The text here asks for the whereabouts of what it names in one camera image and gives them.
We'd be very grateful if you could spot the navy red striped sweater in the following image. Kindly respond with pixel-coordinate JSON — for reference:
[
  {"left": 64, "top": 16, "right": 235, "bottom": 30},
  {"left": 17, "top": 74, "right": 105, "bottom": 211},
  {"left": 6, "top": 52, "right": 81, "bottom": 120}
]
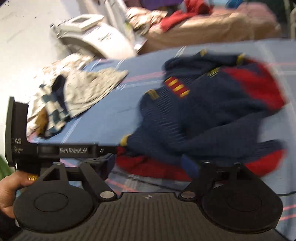
[{"left": 116, "top": 50, "right": 285, "bottom": 181}]

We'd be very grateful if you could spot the person left hand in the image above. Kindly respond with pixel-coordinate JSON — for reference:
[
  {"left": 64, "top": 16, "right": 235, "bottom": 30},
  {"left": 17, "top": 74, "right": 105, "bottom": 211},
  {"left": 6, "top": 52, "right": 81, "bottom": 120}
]
[{"left": 0, "top": 171, "right": 39, "bottom": 218}]

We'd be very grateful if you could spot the navy checked garment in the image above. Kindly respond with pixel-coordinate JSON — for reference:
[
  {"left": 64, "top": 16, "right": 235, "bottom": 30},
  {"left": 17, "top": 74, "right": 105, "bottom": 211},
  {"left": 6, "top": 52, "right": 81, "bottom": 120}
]
[{"left": 35, "top": 75, "right": 70, "bottom": 138}]

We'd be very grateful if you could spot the blue plaid bed sheet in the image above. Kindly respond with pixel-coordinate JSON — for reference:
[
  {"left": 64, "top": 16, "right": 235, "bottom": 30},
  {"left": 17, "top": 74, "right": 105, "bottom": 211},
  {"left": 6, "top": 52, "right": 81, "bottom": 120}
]
[{"left": 30, "top": 38, "right": 296, "bottom": 239}]

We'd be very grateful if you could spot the white polka dot garment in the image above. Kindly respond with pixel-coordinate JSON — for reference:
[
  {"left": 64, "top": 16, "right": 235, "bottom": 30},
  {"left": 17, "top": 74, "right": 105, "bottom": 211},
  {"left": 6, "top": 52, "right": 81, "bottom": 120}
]
[{"left": 26, "top": 52, "right": 129, "bottom": 137}]

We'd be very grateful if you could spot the white beauty machine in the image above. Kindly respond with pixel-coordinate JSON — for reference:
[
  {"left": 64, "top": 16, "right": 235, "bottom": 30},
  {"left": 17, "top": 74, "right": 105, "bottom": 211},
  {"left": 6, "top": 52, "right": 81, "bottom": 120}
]
[{"left": 50, "top": 14, "right": 137, "bottom": 60}]

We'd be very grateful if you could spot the red jacket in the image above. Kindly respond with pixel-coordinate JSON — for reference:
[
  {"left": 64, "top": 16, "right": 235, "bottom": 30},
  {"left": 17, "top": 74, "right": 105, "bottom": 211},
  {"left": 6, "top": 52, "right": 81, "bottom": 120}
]
[{"left": 160, "top": 0, "right": 214, "bottom": 32}]

